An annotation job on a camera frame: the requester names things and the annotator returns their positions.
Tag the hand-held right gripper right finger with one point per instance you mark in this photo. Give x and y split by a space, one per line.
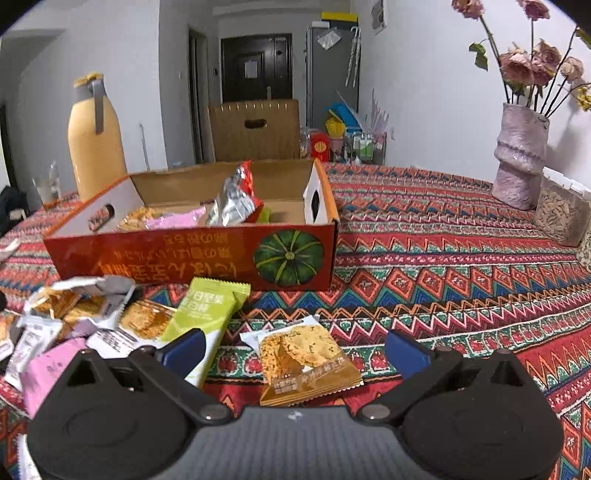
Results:
406 353

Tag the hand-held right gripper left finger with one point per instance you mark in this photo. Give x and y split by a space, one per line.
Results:
184 353

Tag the green snack packet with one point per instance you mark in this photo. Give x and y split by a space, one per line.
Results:
203 314
265 215

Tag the pile of white cracker packets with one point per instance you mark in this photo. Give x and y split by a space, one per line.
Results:
138 321

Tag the orange cardboard box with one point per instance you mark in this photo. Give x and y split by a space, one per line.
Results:
184 258

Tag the orange cracker packet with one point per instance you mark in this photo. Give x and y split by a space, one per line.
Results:
304 364

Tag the pink snack packet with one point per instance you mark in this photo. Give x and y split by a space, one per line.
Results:
175 220
46 374

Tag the red silver foil packet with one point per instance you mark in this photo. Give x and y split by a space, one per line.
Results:
235 198

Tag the patterned red tablecloth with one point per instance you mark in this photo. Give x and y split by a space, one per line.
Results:
438 277

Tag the clear container of seeds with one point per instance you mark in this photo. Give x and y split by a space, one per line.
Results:
561 212

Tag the clear drinking glass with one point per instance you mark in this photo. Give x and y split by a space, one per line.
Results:
46 191

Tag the yellow thermos jug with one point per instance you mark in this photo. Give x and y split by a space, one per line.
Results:
97 152

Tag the red gift box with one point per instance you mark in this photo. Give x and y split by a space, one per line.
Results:
320 146

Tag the dark cloth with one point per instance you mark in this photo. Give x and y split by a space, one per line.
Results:
11 207

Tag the pink textured vase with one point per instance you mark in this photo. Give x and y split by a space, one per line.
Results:
519 157

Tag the yellow plastic item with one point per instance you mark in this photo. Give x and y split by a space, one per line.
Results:
335 128

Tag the blue plastic dustpan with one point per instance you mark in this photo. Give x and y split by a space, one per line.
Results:
344 115

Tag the grey refrigerator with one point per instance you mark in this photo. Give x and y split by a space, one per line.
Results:
323 83

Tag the dark entrance door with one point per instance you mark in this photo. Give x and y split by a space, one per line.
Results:
235 69

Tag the hanging folded umbrella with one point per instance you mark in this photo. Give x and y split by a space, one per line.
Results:
353 55

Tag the bunch of dried roses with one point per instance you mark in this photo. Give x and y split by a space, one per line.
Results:
521 67

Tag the clear bag with paper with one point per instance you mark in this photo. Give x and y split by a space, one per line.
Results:
330 38

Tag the yellow box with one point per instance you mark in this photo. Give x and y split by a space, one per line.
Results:
340 18

